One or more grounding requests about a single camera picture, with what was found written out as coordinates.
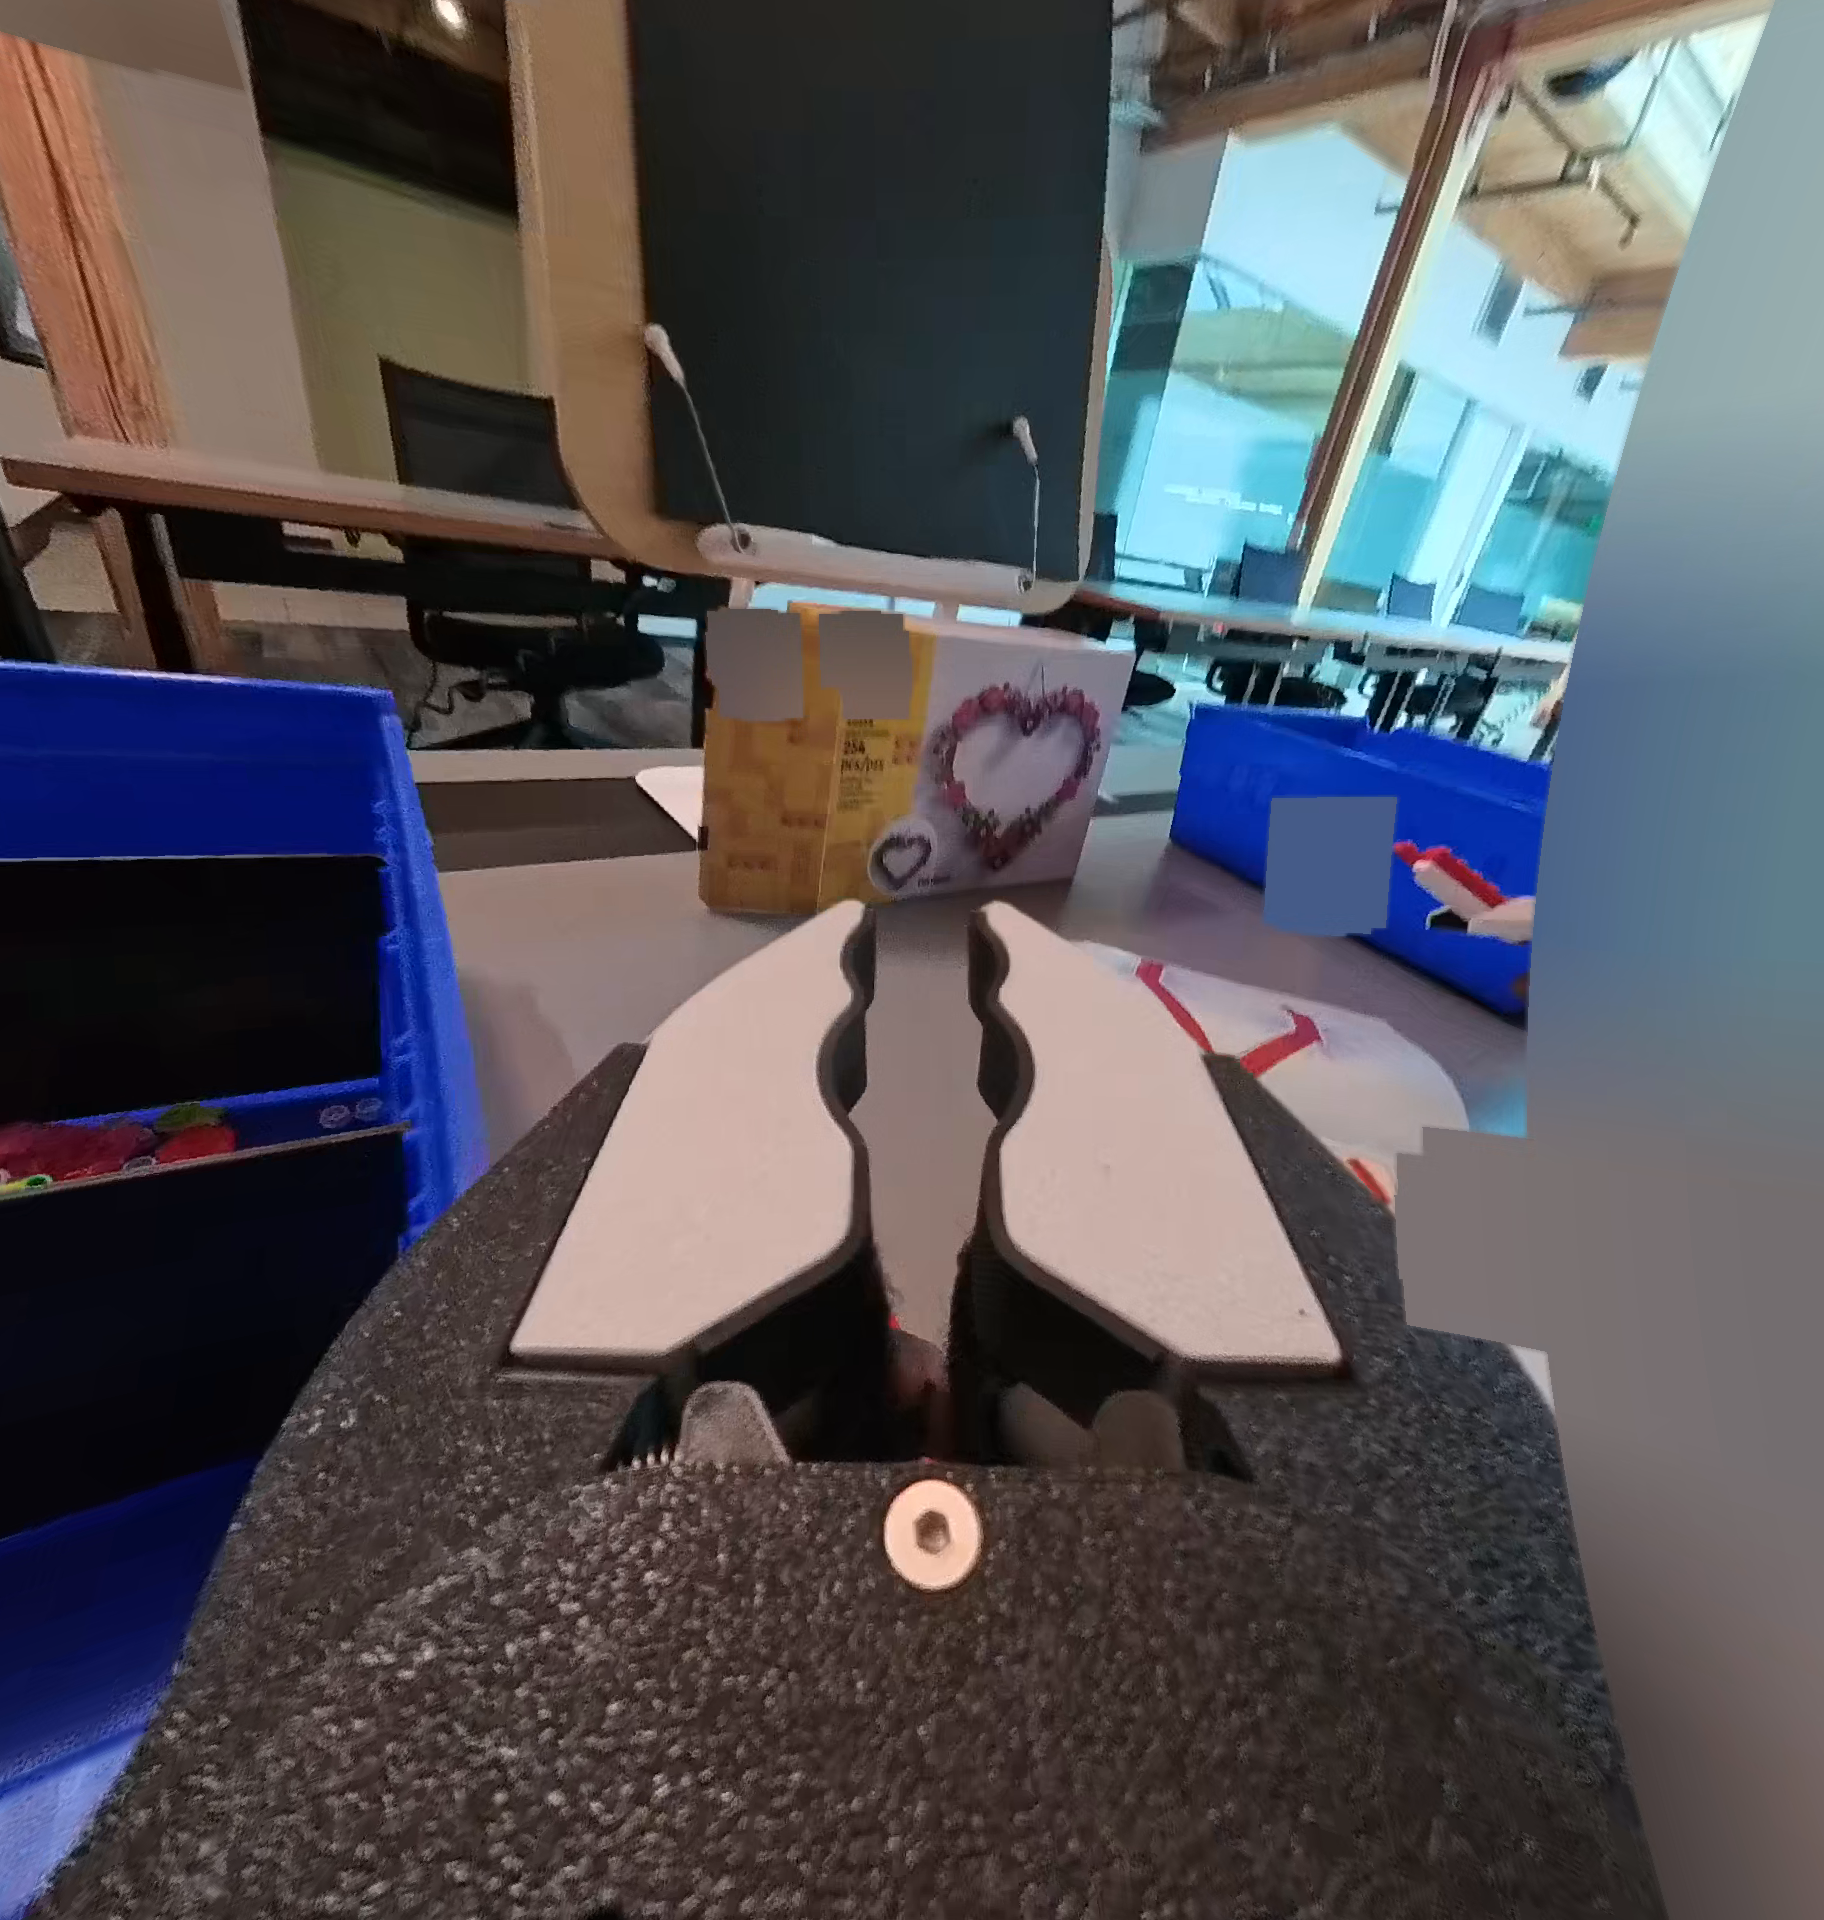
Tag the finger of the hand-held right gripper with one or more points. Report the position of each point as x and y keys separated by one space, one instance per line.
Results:
x=1505 y=918

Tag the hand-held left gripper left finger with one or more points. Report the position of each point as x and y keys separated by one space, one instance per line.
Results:
x=702 y=1185

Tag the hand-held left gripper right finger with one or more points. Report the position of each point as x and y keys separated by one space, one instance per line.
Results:
x=1151 y=1201

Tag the grey desk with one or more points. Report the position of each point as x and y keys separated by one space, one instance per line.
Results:
x=581 y=931

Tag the black desk divider panel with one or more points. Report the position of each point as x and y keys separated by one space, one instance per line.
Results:
x=866 y=256

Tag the open instruction booklet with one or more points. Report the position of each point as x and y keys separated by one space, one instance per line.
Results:
x=1347 y=1050

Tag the white background table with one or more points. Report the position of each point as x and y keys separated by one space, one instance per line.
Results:
x=1392 y=630

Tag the blue office chair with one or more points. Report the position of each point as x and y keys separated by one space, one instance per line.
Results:
x=1481 y=607
x=1272 y=578

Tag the yellow and white toy box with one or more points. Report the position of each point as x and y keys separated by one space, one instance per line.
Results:
x=762 y=810

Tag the white sheet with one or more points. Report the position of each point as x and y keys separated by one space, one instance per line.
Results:
x=671 y=802

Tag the black bin divider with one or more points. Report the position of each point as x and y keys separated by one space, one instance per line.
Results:
x=160 y=991
x=160 y=1321

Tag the blue plastic bin with dividers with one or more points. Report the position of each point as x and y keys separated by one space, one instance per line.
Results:
x=177 y=750

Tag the black office chair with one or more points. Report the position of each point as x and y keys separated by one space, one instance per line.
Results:
x=476 y=436

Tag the wooden background table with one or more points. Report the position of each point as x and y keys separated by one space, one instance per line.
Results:
x=252 y=503

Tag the wooden pillar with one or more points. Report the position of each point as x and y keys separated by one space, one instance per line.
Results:
x=71 y=256

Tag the framed wall picture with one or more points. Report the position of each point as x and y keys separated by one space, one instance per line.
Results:
x=5 y=278

